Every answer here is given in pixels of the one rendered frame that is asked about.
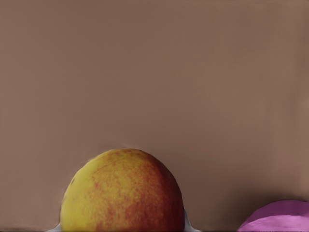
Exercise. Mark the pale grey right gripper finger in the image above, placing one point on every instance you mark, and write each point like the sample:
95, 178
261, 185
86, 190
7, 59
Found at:
188, 223

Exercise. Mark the yellow red apple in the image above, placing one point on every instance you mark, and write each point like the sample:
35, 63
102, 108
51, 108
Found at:
120, 193

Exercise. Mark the purple bowl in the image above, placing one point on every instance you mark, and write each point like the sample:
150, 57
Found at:
277, 217

